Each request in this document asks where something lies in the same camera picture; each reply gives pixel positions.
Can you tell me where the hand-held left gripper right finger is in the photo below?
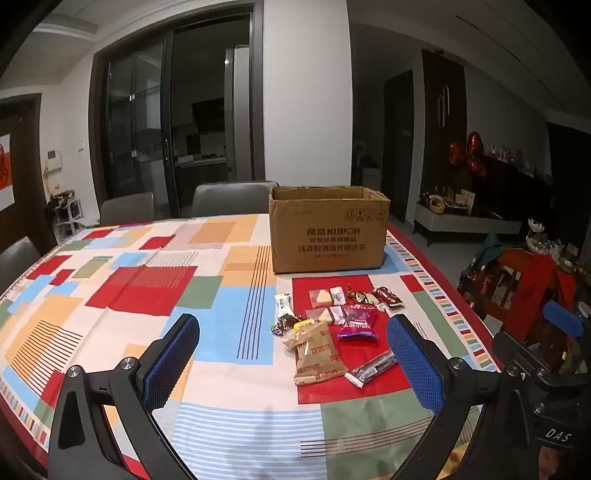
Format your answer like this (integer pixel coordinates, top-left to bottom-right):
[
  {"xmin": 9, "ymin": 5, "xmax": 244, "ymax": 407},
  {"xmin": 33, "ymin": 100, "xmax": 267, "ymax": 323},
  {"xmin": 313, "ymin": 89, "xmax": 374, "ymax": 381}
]
[{"xmin": 387, "ymin": 315, "xmax": 546, "ymax": 480}]

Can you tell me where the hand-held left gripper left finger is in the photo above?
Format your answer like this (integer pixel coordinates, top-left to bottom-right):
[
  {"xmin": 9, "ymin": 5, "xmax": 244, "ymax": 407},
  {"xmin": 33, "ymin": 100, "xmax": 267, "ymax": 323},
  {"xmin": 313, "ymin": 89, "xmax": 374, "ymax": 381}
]
[{"xmin": 48, "ymin": 313, "xmax": 201, "ymax": 480}]

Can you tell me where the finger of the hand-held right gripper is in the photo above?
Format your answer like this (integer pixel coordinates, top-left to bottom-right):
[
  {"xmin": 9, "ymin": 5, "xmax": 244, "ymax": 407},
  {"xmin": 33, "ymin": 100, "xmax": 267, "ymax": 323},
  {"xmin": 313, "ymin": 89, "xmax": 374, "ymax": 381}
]
[
  {"xmin": 542, "ymin": 300, "xmax": 585, "ymax": 340},
  {"xmin": 492, "ymin": 332, "xmax": 555, "ymax": 377}
]

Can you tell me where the long black stick packet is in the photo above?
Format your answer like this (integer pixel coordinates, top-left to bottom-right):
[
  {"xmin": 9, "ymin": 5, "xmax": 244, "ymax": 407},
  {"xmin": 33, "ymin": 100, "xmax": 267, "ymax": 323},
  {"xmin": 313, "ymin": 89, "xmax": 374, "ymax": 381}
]
[{"xmin": 345, "ymin": 349, "xmax": 398, "ymax": 386}]

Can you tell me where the magenta snack packet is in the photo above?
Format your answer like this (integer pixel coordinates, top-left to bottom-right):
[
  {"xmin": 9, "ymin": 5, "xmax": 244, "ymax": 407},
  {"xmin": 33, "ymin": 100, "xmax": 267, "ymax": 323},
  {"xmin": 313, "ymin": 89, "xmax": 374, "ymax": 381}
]
[{"xmin": 337, "ymin": 320, "xmax": 379, "ymax": 340}]

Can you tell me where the dark red snack packet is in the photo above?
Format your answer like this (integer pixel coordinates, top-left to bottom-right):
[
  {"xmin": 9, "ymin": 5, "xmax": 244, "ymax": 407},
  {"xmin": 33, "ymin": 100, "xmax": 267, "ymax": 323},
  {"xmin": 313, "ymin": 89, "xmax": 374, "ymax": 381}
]
[{"xmin": 372, "ymin": 286, "xmax": 406, "ymax": 309}]

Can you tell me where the pink snack packet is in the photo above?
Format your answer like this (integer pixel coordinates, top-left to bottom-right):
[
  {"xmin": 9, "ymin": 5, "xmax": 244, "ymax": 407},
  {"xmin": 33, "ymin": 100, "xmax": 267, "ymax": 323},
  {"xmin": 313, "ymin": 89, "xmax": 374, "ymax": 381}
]
[{"xmin": 342, "ymin": 305, "xmax": 377, "ymax": 324}]

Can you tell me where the brown bread packet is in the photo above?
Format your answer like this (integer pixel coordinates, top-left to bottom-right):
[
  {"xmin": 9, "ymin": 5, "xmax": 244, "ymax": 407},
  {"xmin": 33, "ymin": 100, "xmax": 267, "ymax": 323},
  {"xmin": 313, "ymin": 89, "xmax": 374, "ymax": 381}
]
[
  {"xmin": 283, "ymin": 322, "xmax": 331, "ymax": 352},
  {"xmin": 294, "ymin": 335, "xmax": 350, "ymax": 386}
]

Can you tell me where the clear cake wedge packet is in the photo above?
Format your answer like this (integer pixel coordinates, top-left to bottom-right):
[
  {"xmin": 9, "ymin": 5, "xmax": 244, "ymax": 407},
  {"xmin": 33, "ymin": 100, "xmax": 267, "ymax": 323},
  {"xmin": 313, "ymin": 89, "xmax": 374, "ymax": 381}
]
[
  {"xmin": 308, "ymin": 286, "xmax": 345, "ymax": 306},
  {"xmin": 305, "ymin": 305, "xmax": 347, "ymax": 326}
]

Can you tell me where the purple candy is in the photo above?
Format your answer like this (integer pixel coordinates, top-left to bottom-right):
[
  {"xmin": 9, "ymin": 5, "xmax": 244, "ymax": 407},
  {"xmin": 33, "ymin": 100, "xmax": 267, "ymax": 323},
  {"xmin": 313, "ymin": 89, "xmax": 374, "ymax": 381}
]
[{"xmin": 271, "ymin": 315, "xmax": 302, "ymax": 337}]

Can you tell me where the brown cardboard box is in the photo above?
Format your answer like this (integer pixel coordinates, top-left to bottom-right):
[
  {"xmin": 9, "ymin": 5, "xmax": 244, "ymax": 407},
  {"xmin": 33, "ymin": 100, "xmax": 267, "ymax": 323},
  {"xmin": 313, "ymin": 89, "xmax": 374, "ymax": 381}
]
[{"xmin": 269, "ymin": 185, "xmax": 391, "ymax": 274}]

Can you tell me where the red wooden chair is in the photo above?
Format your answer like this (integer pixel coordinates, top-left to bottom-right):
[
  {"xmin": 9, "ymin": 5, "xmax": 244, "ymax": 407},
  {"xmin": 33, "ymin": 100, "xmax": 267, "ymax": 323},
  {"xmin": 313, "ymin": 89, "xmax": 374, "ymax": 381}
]
[{"xmin": 457, "ymin": 247, "xmax": 578, "ymax": 370}]

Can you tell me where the colourful patchwork tablecloth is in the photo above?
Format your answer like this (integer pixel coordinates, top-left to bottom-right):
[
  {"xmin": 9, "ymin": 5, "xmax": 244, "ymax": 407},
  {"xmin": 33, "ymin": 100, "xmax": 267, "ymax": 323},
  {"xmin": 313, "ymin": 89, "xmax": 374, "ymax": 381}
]
[{"xmin": 0, "ymin": 213, "xmax": 504, "ymax": 480}]

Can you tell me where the white swan ornament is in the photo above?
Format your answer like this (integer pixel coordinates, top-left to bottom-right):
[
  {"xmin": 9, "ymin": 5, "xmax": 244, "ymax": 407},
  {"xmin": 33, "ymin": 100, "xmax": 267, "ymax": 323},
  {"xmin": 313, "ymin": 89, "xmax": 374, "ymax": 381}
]
[{"xmin": 526, "ymin": 219, "xmax": 548, "ymax": 252}]

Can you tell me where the green cloth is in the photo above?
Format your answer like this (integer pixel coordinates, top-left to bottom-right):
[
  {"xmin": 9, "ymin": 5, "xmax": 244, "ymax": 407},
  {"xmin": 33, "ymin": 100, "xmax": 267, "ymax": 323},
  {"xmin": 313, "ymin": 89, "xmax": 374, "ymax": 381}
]
[{"xmin": 471, "ymin": 232, "xmax": 505, "ymax": 268}]

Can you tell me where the white low bench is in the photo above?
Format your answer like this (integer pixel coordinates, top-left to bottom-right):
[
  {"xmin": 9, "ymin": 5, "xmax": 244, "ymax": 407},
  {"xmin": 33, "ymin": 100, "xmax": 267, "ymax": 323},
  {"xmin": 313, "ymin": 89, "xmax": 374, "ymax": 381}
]
[{"xmin": 412, "ymin": 203, "xmax": 522, "ymax": 245}]

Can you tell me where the black sideboard cabinet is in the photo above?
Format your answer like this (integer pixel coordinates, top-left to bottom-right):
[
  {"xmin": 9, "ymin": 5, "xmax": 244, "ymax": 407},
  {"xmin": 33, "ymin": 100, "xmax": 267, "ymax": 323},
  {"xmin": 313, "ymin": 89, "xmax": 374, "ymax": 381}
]
[{"xmin": 480, "ymin": 154, "xmax": 555, "ymax": 217}]

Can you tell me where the grey dining chair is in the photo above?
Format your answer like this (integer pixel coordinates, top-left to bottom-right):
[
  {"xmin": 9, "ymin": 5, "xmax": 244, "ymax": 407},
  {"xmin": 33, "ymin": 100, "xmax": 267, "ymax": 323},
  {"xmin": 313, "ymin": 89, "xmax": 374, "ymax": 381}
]
[
  {"xmin": 0, "ymin": 237, "xmax": 41, "ymax": 296},
  {"xmin": 98, "ymin": 192, "xmax": 155, "ymax": 227},
  {"xmin": 191, "ymin": 181, "xmax": 280, "ymax": 217}
]

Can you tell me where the white shoe rack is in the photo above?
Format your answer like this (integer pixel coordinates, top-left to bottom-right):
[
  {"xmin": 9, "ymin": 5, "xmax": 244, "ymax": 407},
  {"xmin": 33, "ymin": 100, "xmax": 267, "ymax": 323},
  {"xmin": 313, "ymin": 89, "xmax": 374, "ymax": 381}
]
[{"xmin": 45, "ymin": 189, "xmax": 84, "ymax": 241}]

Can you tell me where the red foil balloon bunch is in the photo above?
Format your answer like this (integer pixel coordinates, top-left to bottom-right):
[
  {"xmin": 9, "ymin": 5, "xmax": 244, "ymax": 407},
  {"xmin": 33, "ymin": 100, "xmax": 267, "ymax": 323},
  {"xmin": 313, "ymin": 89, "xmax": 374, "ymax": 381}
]
[{"xmin": 448, "ymin": 132, "xmax": 488, "ymax": 178}]

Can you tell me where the brown entrance door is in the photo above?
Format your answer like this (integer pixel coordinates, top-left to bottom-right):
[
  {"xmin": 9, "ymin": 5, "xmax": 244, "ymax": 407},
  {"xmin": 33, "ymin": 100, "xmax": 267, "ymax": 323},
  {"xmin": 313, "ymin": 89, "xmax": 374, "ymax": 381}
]
[{"xmin": 0, "ymin": 93, "xmax": 56, "ymax": 254}]

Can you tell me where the dark sliding glass door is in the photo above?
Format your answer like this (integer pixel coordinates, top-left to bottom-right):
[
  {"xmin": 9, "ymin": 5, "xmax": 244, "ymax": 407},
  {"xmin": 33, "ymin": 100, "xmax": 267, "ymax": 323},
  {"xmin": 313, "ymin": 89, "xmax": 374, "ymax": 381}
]
[{"xmin": 90, "ymin": 4, "xmax": 265, "ymax": 220}]

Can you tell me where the red door poster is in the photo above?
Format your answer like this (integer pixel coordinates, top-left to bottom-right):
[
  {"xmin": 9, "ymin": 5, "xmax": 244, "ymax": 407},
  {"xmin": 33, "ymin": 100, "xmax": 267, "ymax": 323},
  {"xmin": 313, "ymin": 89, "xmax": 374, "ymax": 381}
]
[{"xmin": 0, "ymin": 134, "xmax": 14, "ymax": 213}]

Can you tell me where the silver refrigerator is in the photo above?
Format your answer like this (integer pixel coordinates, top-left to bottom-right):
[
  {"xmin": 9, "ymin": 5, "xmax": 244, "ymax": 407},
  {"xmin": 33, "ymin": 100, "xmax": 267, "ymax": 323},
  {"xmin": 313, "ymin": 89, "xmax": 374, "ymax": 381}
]
[{"xmin": 225, "ymin": 46, "xmax": 252, "ymax": 183}]

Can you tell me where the dark wardrobe with handles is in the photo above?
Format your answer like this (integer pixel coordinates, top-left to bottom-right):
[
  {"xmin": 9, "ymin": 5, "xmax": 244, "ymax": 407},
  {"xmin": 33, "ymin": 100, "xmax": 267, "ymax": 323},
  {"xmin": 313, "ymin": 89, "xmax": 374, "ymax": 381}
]
[{"xmin": 421, "ymin": 50, "xmax": 467, "ymax": 195}]

